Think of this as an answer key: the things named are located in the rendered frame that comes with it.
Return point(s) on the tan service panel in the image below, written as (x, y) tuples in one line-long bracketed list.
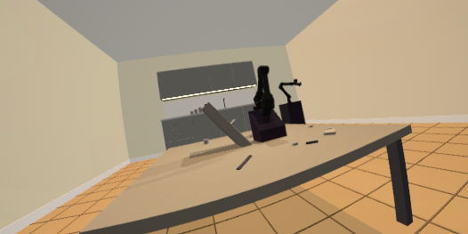
[(225, 125)]

